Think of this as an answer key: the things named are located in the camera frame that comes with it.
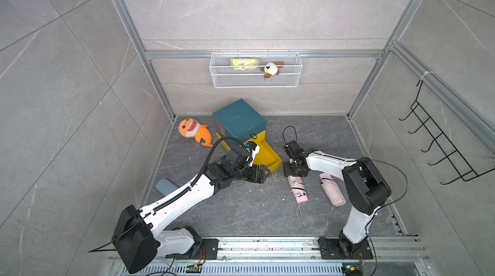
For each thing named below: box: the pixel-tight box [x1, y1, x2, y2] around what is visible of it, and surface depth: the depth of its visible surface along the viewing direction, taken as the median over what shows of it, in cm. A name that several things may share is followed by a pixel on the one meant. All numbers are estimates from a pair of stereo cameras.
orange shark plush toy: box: [177, 118, 214, 148], surface depth 106 cm
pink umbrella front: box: [286, 175, 309, 219], surface depth 87 cm
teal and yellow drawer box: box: [212, 98, 283, 172], surface depth 92 cm
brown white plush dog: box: [259, 61, 285, 79], surface depth 88 cm
